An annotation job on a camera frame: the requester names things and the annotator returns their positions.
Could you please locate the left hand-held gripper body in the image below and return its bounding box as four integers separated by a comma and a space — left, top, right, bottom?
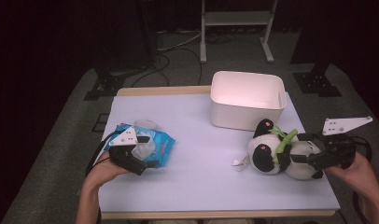
108, 125, 148, 176

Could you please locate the grey floor cable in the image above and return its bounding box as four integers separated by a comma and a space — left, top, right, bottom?
156, 30, 202, 52

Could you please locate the black floor cable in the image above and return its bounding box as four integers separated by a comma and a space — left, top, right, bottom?
131, 52, 172, 88
175, 48, 204, 87

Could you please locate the wooden table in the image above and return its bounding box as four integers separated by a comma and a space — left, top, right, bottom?
98, 86, 341, 220

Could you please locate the hand-held gripper cable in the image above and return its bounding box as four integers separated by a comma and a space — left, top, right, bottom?
85, 130, 123, 176
349, 135, 373, 224

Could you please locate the black stand base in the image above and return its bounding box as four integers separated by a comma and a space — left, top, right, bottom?
292, 62, 343, 98
83, 60, 127, 102

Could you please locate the person's left hand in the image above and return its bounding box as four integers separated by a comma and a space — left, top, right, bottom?
84, 150, 132, 189

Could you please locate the right hand-held gripper cable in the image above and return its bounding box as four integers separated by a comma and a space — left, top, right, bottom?
349, 135, 373, 224

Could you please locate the black square floor frame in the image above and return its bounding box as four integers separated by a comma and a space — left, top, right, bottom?
91, 113, 110, 133

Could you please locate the blue wet wipes pack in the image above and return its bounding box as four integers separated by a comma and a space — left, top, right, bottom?
103, 119, 176, 169

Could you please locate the white plastic bin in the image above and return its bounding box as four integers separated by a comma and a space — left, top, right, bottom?
209, 70, 288, 132

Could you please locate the person's right hand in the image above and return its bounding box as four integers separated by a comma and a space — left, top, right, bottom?
326, 151, 379, 196

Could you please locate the white metal stand frame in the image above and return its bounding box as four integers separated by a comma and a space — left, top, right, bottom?
199, 0, 279, 64

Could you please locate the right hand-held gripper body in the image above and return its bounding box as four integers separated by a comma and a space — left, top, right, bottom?
307, 116, 374, 172

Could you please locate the left hand-held gripper cable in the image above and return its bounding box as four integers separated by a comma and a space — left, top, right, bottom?
85, 130, 123, 176

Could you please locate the panda plush toy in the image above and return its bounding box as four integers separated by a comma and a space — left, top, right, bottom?
232, 118, 324, 181

